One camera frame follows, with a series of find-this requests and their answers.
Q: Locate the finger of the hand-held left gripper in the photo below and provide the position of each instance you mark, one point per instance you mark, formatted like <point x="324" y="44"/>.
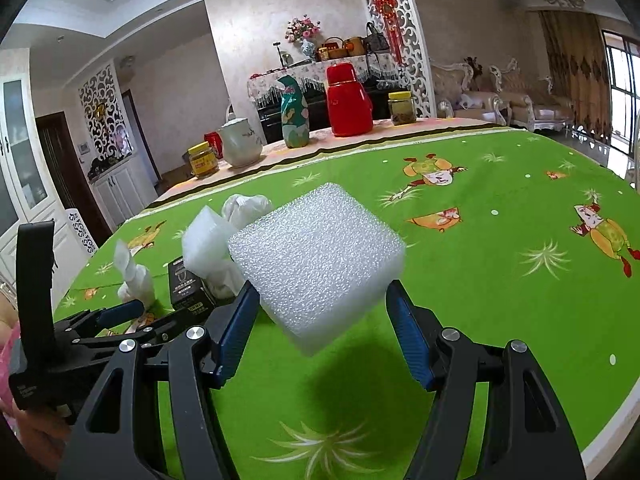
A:
<point x="150" y="334"/>
<point x="120" y="311"/>

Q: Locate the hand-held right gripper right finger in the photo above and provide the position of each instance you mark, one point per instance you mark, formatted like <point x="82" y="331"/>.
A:
<point x="409" y="341"/>

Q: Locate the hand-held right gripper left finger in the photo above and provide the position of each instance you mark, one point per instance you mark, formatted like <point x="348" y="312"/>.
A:
<point x="239" y="332"/>

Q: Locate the twisted white plastic wrap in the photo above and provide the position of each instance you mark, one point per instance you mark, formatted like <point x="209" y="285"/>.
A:
<point x="135" y="275"/>

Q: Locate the white foam block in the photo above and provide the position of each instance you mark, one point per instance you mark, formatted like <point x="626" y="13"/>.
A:
<point x="315" y="260"/>

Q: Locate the white plastic bag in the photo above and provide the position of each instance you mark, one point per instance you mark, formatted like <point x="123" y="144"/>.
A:
<point x="247" y="210"/>

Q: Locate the person's left hand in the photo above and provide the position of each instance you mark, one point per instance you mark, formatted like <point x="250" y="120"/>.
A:
<point x="40" y="432"/>

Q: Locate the black carton box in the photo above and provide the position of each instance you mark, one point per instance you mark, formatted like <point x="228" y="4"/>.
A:
<point x="192" y="285"/>

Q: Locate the white foam sheet roll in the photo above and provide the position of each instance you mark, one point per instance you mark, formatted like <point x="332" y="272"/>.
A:
<point x="207" y="240"/>

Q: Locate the green cartoon printed tablecloth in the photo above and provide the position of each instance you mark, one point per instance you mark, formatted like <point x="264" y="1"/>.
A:
<point x="500" y="285"/>

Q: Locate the low white shoe cabinet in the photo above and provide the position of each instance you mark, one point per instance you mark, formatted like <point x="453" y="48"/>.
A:
<point x="120" y="190"/>

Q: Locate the dark wooden door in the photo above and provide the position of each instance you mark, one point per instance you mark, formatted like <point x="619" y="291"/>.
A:
<point x="65" y="175"/>

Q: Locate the tall white glass-door cabinet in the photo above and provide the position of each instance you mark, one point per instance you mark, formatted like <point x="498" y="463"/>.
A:
<point x="25" y="170"/>

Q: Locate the white ceramic teapot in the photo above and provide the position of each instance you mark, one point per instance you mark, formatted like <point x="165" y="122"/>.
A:
<point x="241" y="144"/>

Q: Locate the white lattice screen panel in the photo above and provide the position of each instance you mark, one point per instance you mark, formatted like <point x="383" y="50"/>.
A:
<point x="415" y="35"/>
<point x="102" y="110"/>

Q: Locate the green snack bag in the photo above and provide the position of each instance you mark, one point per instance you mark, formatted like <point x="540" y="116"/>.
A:
<point x="295" y="115"/>

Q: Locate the dark jar with yellow lid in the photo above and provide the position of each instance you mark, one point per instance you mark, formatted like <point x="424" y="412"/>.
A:
<point x="401" y="110"/>

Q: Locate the red thermos flask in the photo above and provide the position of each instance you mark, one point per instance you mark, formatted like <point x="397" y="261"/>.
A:
<point x="349" y="102"/>

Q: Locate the cream carved sofa set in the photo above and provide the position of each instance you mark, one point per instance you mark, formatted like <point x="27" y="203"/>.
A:
<point x="500" y="95"/>

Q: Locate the black piano with lace cover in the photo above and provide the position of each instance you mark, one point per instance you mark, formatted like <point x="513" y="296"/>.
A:
<point x="310" y="80"/>

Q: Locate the brown handbag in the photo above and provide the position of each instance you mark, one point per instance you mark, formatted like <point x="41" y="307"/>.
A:
<point x="354" y="47"/>

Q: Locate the black handbag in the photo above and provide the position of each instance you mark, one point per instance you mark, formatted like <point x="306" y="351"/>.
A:
<point x="376" y="39"/>

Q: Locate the vase of pink flowers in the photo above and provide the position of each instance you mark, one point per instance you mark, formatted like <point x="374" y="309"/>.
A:
<point x="303" y="35"/>

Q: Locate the brown patterned curtain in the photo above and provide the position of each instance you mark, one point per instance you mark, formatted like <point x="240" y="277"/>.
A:
<point x="575" y="75"/>

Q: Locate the window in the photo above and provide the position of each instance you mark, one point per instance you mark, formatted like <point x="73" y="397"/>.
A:
<point x="625" y="85"/>

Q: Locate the red knot wall ornament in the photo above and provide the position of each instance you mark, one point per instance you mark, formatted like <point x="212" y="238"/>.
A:
<point x="389" y="10"/>

